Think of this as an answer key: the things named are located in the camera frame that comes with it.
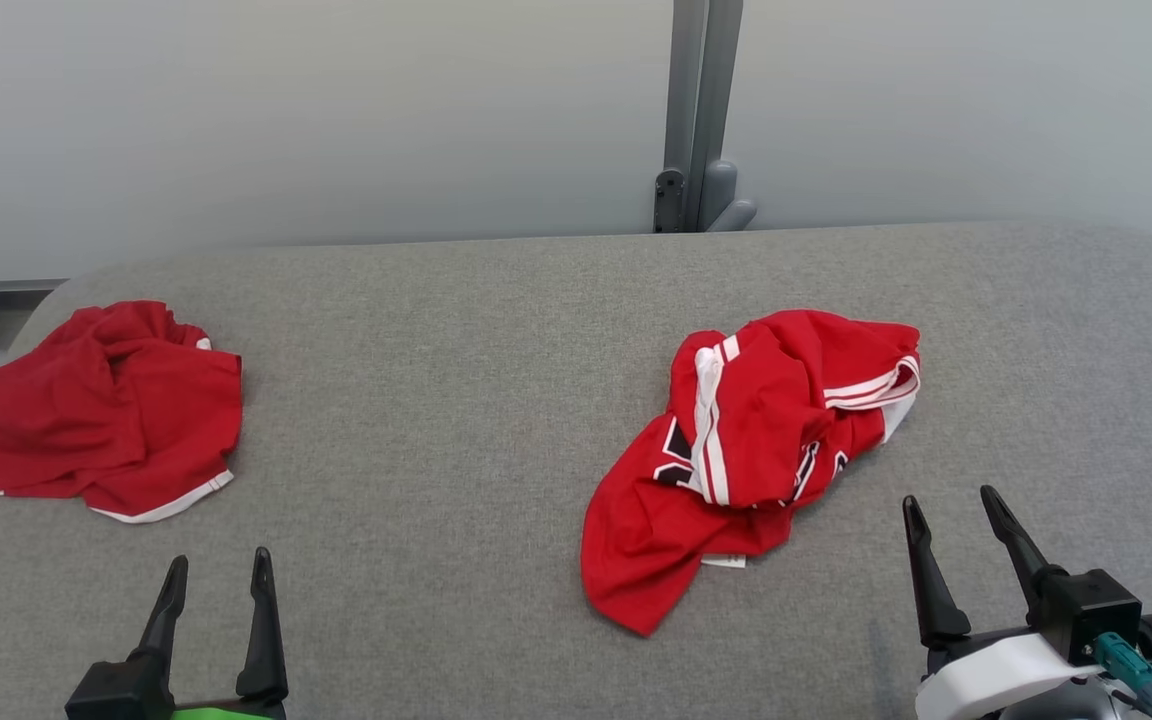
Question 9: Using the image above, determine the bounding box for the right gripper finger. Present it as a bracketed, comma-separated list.
[980, 485, 1051, 613]
[901, 495, 973, 648]

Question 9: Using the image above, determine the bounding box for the red shirt with white hem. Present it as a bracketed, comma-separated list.
[0, 300, 244, 525]

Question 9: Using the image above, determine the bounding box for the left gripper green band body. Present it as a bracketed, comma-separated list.
[171, 697, 288, 720]

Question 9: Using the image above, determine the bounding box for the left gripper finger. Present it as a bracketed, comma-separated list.
[235, 546, 290, 702]
[134, 555, 190, 665]

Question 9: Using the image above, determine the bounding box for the red jersey with black letters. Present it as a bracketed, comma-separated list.
[580, 308, 923, 638]

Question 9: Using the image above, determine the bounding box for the right camera cable teal plug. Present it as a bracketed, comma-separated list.
[1094, 632, 1152, 720]

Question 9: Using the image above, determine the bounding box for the grey fabric sofa cushion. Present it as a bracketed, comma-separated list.
[0, 220, 1152, 720]

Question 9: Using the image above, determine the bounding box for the grey metal post bracket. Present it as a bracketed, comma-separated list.
[652, 0, 759, 234]

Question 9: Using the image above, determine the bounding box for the right gripper white band body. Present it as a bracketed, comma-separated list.
[916, 628, 1147, 720]

